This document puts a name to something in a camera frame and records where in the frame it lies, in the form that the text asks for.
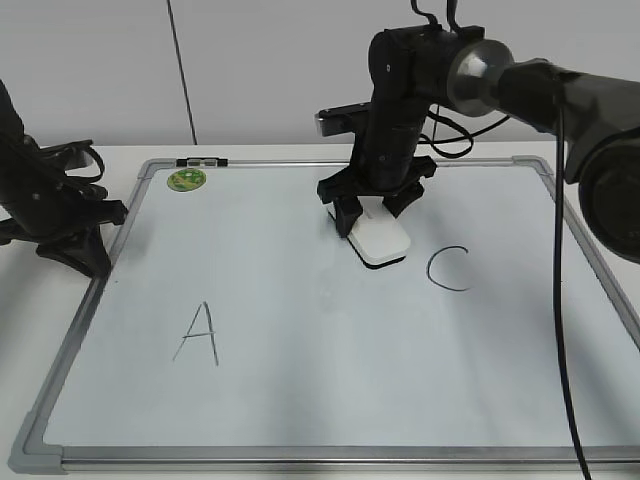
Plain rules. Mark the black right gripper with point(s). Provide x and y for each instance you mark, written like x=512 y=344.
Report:
x=382 y=162

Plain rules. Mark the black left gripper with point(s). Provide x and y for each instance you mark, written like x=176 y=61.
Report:
x=64 y=210

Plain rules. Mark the white board eraser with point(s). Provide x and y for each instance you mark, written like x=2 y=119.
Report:
x=377 y=237

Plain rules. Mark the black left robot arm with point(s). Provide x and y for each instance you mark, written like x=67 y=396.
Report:
x=77 y=158

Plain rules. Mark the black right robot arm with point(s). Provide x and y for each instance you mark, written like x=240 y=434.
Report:
x=415 y=69

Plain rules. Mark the round green magnet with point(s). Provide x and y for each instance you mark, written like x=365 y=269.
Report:
x=186 y=180

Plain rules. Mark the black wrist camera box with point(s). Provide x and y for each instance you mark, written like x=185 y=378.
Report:
x=351 y=118

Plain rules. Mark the white board with grey frame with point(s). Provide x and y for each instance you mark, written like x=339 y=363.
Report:
x=238 y=331

